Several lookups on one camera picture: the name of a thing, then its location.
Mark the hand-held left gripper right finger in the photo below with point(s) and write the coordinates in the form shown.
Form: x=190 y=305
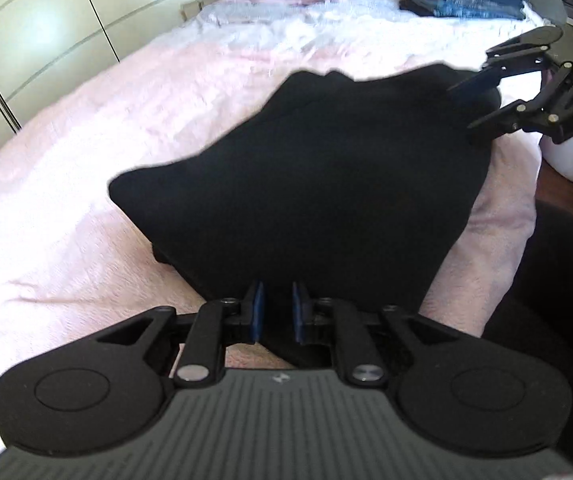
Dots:
x=299 y=312

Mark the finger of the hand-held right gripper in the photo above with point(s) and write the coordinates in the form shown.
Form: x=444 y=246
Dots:
x=521 y=110
x=508 y=62

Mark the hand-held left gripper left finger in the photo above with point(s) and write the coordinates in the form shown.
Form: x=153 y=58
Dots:
x=258 y=312

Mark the black zip jacket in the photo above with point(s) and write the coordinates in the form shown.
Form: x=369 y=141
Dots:
x=326 y=175

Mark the wooden nightstand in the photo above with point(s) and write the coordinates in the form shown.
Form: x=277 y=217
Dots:
x=561 y=200

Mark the pink bedspread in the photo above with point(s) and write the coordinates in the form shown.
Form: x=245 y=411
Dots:
x=131 y=125

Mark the white wardrobe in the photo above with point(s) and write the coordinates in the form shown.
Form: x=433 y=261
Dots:
x=41 y=30

